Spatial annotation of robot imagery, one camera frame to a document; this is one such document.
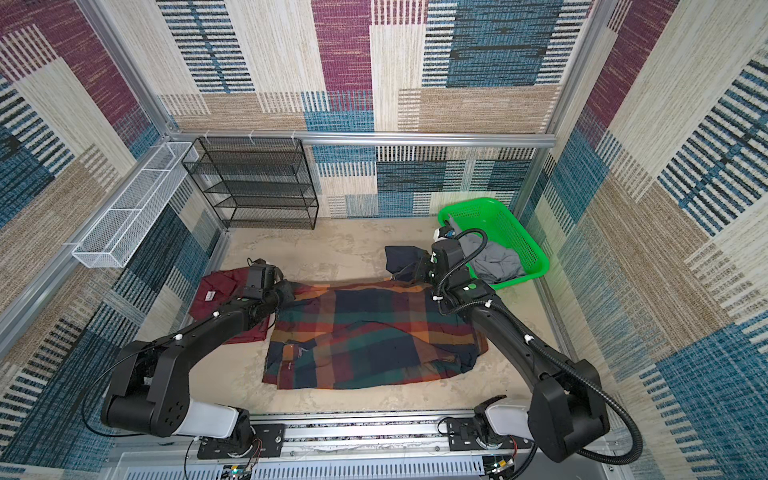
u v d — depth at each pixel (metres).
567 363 0.43
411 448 0.73
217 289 0.97
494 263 0.97
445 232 0.73
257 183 1.11
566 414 0.40
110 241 0.70
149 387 0.43
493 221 1.15
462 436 0.73
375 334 0.90
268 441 0.73
